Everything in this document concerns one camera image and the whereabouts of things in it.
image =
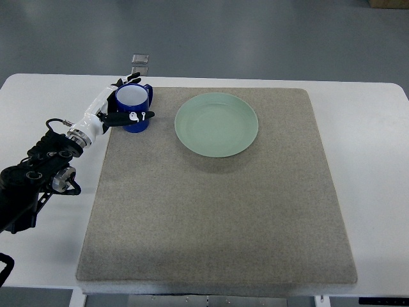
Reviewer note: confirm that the floor outlet plate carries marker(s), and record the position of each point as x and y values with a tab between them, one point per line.
140	59
142	70

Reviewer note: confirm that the blue mug white inside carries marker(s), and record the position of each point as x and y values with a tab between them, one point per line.
135	99

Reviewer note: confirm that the beige felt mat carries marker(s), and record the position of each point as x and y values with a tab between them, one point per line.
267	216

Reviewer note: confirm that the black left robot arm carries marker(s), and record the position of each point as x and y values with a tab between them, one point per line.
27	186

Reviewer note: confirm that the upper floor outlet plate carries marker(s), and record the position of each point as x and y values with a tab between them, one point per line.
140	59

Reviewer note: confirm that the cardboard box corner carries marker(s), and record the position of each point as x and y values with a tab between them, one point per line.
389	4

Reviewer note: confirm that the light green plate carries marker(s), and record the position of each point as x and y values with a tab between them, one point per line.
216	125

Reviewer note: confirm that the lower floor outlet plate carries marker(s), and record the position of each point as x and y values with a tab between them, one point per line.
142	70

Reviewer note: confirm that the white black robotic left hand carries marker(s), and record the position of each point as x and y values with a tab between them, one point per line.
102	114

